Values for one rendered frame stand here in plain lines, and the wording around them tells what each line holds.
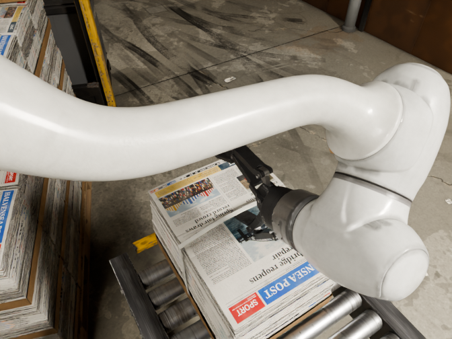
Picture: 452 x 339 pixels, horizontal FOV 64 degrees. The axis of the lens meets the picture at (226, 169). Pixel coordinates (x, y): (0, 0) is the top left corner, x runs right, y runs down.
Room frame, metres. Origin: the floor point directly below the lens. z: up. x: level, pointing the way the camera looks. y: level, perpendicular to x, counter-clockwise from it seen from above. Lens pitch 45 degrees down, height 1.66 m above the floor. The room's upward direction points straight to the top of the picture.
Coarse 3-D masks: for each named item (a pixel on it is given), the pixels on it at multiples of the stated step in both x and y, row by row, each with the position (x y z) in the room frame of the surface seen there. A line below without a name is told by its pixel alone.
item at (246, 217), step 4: (240, 208) 0.50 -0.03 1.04; (232, 212) 0.49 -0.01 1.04; (244, 212) 0.48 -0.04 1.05; (248, 212) 0.47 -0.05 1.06; (236, 216) 0.47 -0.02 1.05; (240, 216) 0.46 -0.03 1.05; (244, 216) 0.46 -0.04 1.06; (248, 216) 0.46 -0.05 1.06; (252, 216) 0.45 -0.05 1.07; (240, 220) 0.45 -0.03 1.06; (244, 220) 0.44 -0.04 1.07; (248, 220) 0.44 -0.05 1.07; (252, 220) 0.44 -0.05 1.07; (248, 224) 0.43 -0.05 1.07
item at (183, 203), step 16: (192, 176) 0.60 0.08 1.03; (208, 176) 0.60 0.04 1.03; (224, 176) 0.60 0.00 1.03; (240, 176) 0.60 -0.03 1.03; (272, 176) 0.60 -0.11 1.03; (160, 192) 0.55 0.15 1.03; (176, 192) 0.55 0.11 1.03; (192, 192) 0.55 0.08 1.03; (208, 192) 0.55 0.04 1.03; (224, 192) 0.55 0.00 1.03; (240, 192) 0.55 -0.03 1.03; (160, 208) 0.50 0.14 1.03; (176, 208) 0.50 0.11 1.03; (192, 208) 0.50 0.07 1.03; (208, 208) 0.51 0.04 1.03; (224, 208) 0.51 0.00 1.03; (160, 224) 0.51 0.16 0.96; (176, 224) 0.46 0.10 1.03; (192, 224) 0.46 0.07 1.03; (160, 240) 0.52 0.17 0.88; (176, 240) 0.44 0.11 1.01; (176, 256) 0.44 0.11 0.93
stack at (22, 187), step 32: (0, 192) 0.73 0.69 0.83; (32, 192) 0.82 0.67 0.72; (64, 192) 1.08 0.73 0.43; (0, 224) 0.61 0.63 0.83; (32, 224) 0.72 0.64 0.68; (0, 256) 0.51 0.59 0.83; (32, 256) 0.62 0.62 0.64; (64, 256) 0.79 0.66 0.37; (0, 288) 0.47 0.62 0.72; (64, 288) 0.67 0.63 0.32; (0, 320) 0.45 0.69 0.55; (32, 320) 0.47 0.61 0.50; (64, 320) 0.56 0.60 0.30
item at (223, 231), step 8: (256, 208) 0.50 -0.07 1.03; (224, 216) 0.48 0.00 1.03; (208, 224) 0.46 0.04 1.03; (224, 224) 0.46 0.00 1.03; (232, 224) 0.46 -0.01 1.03; (240, 224) 0.46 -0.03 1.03; (192, 232) 0.44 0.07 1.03; (208, 232) 0.44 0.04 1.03; (216, 232) 0.44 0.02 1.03; (224, 232) 0.44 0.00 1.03; (232, 232) 0.44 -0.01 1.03; (240, 232) 0.44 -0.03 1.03; (184, 240) 0.42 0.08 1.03; (200, 240) 0.42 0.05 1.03; (208, 240) 0.42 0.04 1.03; (216, 240) 0.42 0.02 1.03; (224, 240) 0.42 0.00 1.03; (184, 248) 0.40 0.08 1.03; (192, 248) 0.40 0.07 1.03; (200, 248) 0.40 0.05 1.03; (208, 248) 0.40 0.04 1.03; (184, 256) 0.41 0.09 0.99; (192, 256) 0.38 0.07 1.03; (184, 264) 0.41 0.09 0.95
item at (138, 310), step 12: (120, 264) 0.50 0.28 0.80; (132, 264) 0.50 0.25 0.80; (120, 276) 0.46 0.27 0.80; (132, 276) 0.46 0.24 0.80; (132, 288) 0.43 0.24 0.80; (144, 288) 0.43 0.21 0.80; (132, 300) 0.40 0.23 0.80; (144, 300) 0.40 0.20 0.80; (132, 312) 0.37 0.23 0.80; (144, 312) 0.37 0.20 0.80; (156, 312) 0.37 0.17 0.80; (144, 324) 0.34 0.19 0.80; (156, 324) 0.34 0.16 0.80; (144, 336) 0.31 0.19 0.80; (156, 336) 0.31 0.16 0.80
